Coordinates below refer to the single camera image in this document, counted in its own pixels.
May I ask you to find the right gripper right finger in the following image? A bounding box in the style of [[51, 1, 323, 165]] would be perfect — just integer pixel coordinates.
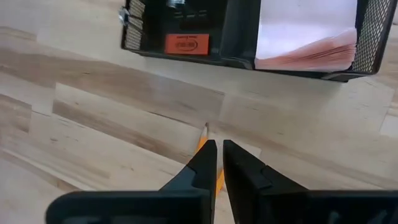
[[223, 139, 398, 224]]

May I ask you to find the black mesh desk organizer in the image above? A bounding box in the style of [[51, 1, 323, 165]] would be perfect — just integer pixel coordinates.
[[119, 0, 398, 83]]

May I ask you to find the red eraser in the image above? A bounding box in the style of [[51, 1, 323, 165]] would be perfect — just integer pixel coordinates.
[[164, 33, 210, 56]]

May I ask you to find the pink sticky note pad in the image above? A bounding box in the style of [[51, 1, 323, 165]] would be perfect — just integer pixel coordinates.
[[254, 0, 358, 72]]

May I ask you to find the yellow wooden pencil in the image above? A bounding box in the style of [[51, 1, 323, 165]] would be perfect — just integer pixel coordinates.
[[195, 123, 226, 196]]

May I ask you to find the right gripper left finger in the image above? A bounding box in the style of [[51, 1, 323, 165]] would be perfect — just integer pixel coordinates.
[[45, 139, 218, 224]]

